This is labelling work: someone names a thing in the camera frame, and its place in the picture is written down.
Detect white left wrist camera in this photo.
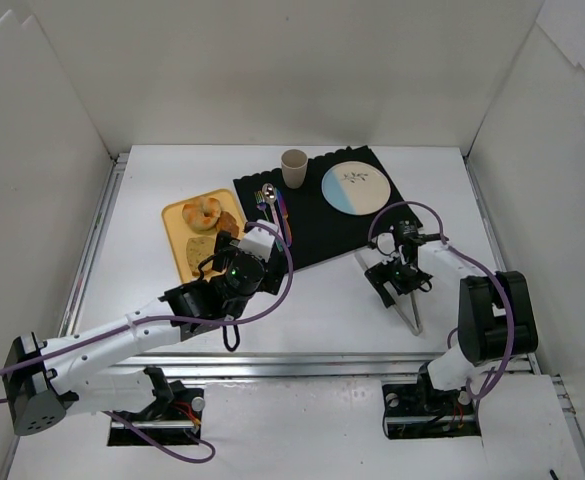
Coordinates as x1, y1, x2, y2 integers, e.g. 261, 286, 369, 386
238, 220, 279, 262

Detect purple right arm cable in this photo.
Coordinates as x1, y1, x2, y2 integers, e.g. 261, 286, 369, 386
367, 200, 516, 401

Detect iridescent fork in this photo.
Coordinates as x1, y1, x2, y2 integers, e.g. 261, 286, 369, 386
255, 191, 274, 223

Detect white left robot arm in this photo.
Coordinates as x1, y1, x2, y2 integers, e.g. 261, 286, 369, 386
2, 221, 291, 436

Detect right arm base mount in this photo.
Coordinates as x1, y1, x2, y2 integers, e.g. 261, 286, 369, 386
382, 365, 481, 440

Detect seeded bread slice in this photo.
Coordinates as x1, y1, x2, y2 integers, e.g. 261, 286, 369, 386
185, 236, 216, 277

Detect beige cup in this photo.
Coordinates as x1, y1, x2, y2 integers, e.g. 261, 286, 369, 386
281, 149, 308, 189

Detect silver spoon pink handle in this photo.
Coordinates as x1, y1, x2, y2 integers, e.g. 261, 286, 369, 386
261, 183, 285, 236

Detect bagel with orange patches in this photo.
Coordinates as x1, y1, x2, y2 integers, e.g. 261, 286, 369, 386
182, 196, 222, 232

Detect iridescent knife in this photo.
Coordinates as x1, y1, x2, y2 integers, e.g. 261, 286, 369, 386
275, 188, 292, 247

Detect yellow serving tray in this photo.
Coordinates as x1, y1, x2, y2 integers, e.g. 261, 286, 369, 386
161, 188, 246, 283

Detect black placemat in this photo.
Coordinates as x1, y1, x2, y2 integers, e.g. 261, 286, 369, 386
232, 144, 424, 275

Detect brown glazed pastry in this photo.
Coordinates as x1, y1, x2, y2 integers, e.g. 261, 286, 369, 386
215, 211, 239, 238

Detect white and blue plate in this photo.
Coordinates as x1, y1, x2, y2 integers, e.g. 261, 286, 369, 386
321, 161, 391, 216

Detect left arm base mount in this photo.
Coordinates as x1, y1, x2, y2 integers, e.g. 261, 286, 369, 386
114, 367, 205, 446

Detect stainless steel tongs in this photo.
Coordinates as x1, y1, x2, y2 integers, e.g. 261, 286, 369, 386
355, 249, 423, 336

